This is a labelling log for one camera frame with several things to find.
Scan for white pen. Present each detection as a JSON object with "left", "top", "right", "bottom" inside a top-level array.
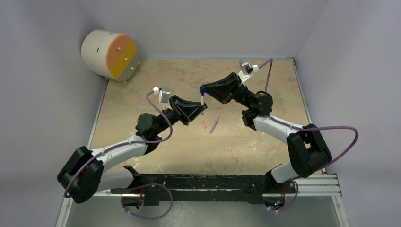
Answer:
[{"left": 201, "top": 92, "right": 205, "bottom": 115}]

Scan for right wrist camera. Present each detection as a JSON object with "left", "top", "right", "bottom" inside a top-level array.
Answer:
[{"left": 238, "top": 59, "right": 259, "bottom": 83}]

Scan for purple pen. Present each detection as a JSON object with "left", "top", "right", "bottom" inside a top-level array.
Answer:
[{"left": 209, "top": 116, "right": 220, "bottom": 134}]

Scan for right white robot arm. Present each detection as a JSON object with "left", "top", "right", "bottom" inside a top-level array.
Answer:
[{"left": 200, "top": 72, "right": 332, "bottom": 192}]

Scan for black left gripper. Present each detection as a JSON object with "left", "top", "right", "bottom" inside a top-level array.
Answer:
[{"left": 154, "top": 96, "right": 207, "bottom": 135}]

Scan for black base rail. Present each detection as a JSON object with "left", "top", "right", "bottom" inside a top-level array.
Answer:
[{"left": 121, "top": 167, "right": 297, "bottom": 208}]

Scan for aluminium frame rail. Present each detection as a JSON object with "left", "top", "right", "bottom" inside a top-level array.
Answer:
[{"left": 295, "top": 175, "right": 342, "bottom": 196}]

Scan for round mini drawer cabinet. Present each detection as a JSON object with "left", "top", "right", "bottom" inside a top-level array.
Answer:
[{"left": 81, "top": 30, "right": 140, "bottom": 84}]

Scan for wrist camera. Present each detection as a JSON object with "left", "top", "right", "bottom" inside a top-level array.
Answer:
[
  {"left": 238, "top": 59, "right": 259, "bottom": 83},
  {"left": 152, "top": 87, "right": 171, "bottom": 109}
]

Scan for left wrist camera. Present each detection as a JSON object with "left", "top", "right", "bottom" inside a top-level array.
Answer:
[{"left": 152, "top": 87, "right": 171, "bottom": 109}]

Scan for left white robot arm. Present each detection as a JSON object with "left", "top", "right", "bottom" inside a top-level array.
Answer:
[{"left": 56, "top": 95, "right": 208, "bottom": 203}]

